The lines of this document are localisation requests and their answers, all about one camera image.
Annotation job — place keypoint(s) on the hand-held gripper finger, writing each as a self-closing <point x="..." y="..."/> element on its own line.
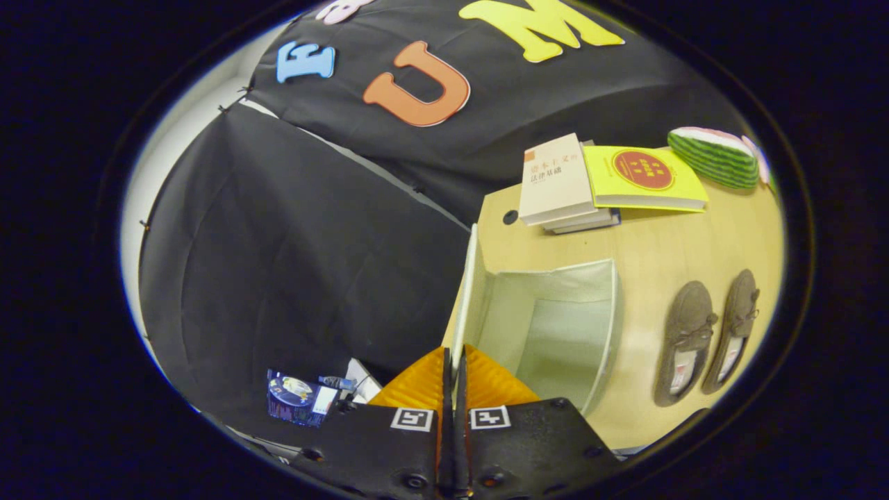
<point x="446" y="444"/>
<point x="461" y="444"/>

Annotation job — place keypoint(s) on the white fabric storage box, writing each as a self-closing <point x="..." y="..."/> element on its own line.
<point x="555" y="326"/>

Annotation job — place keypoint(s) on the brown fuzzy slipper shoe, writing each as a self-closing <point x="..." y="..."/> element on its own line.
<point x="737" y="319"/>
<point x="687" y="326"/>

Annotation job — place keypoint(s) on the white paper sheet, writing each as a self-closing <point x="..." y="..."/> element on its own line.
<point x="362" y="380"/>

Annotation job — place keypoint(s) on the clear water bottle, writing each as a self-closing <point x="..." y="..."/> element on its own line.
<point x="338" y="382"/>

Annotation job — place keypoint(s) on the blue printed packet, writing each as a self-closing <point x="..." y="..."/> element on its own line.
<point x="298" y="399"/>

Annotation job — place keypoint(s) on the grey book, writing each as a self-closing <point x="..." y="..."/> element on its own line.
<point x="580" y="219"/>

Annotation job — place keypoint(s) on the dark blue book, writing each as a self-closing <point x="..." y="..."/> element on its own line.
<point x="597" y="223"/>

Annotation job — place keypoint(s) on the beige covered book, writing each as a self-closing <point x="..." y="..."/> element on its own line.
<point x="555" y="180"/>

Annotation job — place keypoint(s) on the yellow book with red circle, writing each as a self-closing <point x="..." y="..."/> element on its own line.
<point x="646" y="173"/>

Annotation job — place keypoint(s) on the watermelon slice plush toy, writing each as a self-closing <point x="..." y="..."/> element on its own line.
<point x="715" y="158"/>

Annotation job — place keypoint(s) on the pink and green plush toy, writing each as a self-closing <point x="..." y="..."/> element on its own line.
<point x="758" y="158"/>

